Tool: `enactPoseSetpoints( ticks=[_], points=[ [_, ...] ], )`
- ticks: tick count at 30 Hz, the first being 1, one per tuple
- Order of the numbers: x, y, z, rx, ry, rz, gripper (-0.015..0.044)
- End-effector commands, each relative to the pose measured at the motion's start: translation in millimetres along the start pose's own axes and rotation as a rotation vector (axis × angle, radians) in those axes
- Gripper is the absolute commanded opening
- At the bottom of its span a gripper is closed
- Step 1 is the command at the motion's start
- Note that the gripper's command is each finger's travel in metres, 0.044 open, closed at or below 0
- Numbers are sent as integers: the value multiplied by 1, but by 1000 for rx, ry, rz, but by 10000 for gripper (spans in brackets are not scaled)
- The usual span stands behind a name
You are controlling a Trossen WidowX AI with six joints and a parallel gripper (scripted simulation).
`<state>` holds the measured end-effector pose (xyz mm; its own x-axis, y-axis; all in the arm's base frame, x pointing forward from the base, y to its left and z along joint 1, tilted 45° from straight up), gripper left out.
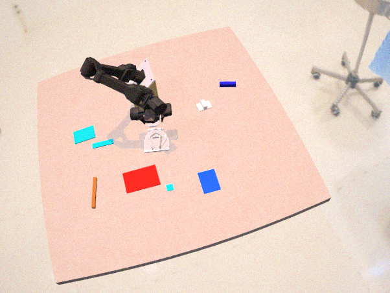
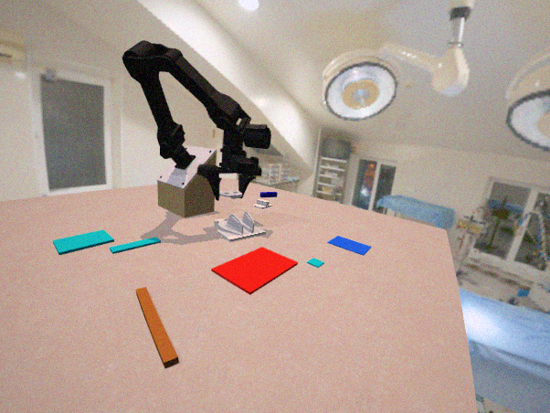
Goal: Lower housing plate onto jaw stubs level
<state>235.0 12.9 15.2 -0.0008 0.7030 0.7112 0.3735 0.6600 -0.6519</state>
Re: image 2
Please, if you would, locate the small teal flat tile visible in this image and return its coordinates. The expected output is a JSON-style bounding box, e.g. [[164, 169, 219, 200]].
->
[[306, 258, 324, 268]]

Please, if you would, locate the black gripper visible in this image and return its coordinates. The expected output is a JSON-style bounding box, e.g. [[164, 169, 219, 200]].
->
[[196, 145, 262, 201]]

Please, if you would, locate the orange-brown flat bar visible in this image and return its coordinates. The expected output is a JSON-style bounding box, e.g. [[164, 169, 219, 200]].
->
[[136, 287, 179, 369]]

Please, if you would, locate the white metal plate with two holes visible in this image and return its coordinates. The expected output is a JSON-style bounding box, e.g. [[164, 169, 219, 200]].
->
[[220, 190, 242, 199]]

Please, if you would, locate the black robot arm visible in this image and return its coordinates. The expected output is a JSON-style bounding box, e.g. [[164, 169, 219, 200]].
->
[[122, 40, 271, 175]]

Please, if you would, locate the red flat rectangular plate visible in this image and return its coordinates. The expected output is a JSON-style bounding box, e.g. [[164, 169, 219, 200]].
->
[[211, 248, 298, 295]]

